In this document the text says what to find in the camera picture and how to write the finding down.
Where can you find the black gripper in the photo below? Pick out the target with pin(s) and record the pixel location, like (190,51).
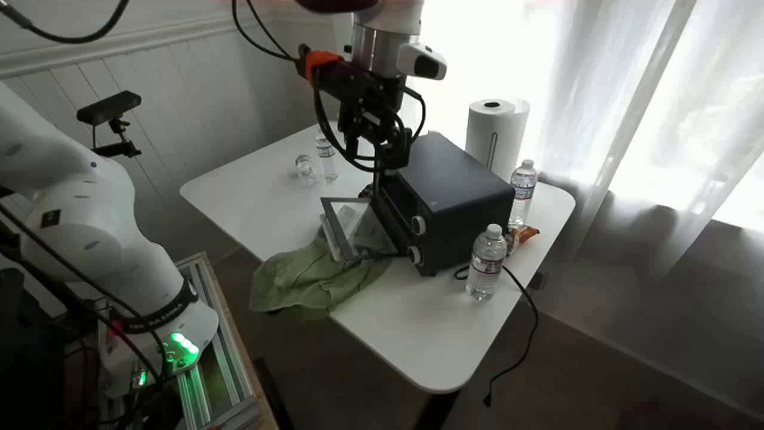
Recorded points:
(374,112)

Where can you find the glass oven door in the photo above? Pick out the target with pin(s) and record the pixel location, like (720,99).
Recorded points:
(354,231)

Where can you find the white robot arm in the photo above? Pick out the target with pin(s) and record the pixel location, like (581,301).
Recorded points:
(82,222)

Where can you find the metal frame robot base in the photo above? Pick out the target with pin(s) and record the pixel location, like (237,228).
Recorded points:
(217,359)

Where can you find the black toaster oven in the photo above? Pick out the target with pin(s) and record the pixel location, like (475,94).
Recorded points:
(441,204)

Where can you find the clear bottle behind glass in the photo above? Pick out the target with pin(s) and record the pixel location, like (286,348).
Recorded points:
(328,161)

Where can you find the small clear glass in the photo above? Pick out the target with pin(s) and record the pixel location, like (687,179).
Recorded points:
(304,170)

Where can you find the white paper towel roll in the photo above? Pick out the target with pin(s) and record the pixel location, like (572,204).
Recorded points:
(495,131)

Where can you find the green cloth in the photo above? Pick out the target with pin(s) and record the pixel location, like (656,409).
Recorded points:
(310,277)

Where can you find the near clear water bottle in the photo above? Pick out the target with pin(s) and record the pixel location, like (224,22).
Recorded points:
(485,266)

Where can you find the clear water bottle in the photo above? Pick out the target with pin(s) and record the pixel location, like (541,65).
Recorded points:
(524,182)
(485,266)

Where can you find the far clear water bottle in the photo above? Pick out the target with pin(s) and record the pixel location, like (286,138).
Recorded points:
(524,182)

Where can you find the orange snack wrapper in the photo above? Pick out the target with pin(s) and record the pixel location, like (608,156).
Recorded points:
(524,234)

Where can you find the white sheer curtain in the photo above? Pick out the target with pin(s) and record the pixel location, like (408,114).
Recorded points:
(649,109)

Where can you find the black camera on stand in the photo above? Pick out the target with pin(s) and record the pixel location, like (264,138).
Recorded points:
(112,109)

